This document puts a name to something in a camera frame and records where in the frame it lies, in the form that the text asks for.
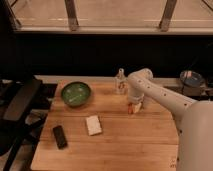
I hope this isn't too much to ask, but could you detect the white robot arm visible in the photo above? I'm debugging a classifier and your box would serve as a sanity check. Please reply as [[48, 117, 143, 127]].
[[127, 68, 213, 171]]

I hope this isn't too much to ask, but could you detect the green ceramic bowl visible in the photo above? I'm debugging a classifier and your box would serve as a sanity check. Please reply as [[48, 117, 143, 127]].
[[61, 81, 91, 107]]

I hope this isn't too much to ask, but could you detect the clear glass bottle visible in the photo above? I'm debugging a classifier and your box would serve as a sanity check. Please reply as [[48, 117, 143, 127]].
[[115, 68, 126, 94]]

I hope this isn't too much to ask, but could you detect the white sponge block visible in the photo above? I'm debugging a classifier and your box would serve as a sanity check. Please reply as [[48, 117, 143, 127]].
[[86, 115, 102, 136]]

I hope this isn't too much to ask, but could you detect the wooden cutting board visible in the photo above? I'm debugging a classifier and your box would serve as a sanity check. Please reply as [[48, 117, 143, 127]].
[[31, 82, 178, 171]]

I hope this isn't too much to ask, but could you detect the round blue dish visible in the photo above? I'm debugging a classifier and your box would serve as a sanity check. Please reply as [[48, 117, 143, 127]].
[[180, 70, 204, 87]]

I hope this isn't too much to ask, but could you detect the black rectangular block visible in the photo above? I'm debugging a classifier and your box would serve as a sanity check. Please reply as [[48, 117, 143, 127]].
[[53, 125, 67, 149]]

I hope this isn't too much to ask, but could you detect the black office chair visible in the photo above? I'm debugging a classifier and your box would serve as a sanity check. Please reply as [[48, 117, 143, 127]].
[[0, 78, 46, 171]]

